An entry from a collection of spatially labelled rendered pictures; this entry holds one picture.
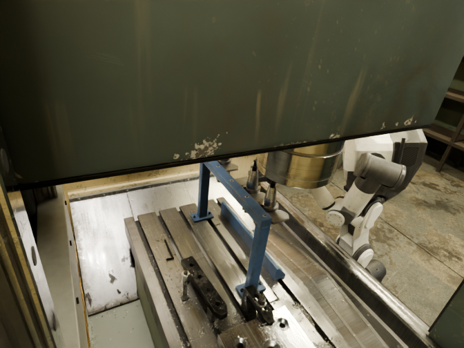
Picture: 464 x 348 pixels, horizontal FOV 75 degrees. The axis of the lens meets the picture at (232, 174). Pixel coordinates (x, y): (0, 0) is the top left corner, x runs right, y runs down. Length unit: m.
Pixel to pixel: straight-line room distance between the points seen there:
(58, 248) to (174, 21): 0.41
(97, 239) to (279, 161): 1.18
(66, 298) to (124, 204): 1.20
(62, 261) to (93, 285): 0.96
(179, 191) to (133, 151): 1.42
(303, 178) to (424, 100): 0.24
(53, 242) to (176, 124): 0.34
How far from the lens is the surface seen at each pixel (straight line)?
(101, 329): 1.43
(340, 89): 0.44
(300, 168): 0.55
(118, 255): 1.55
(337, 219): 1.39
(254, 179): 1.05
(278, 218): 0.97
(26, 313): 0.29
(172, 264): 1.22
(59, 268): 0.54
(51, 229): 0.62
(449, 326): 1.38
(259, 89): 0.35
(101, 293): 1.49
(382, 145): 1.35
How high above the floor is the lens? 1.79
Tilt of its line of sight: 30 degrees down
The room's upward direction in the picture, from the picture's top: 7 degrees clockwise
